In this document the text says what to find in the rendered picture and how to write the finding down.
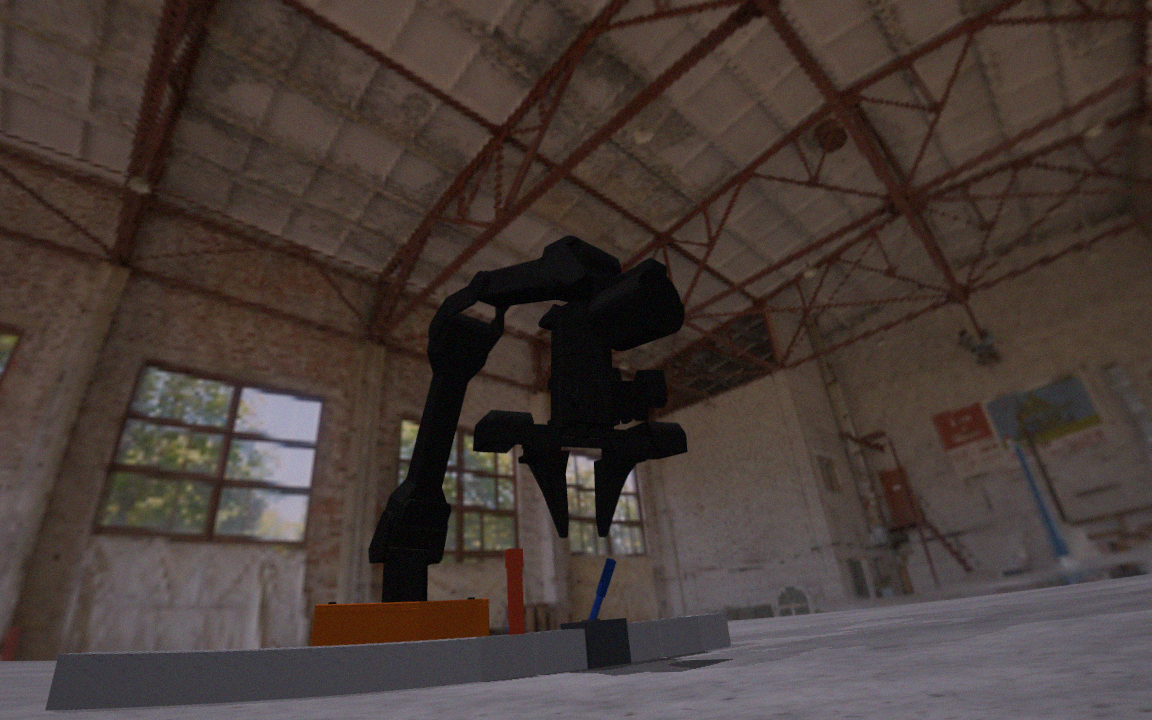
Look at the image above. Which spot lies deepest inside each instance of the blue pin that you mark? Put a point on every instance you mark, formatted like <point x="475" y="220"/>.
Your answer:
<point x="603" y="586"/>

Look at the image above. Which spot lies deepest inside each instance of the grey flat bar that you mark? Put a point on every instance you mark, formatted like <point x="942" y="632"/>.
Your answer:
<point x="136" y="679"/>

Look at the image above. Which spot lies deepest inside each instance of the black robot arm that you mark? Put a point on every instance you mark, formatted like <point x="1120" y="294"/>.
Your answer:
<point x="606" y="310"/>

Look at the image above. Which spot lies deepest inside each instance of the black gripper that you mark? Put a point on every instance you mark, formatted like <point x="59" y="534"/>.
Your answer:
<point x="500" y="431"/>

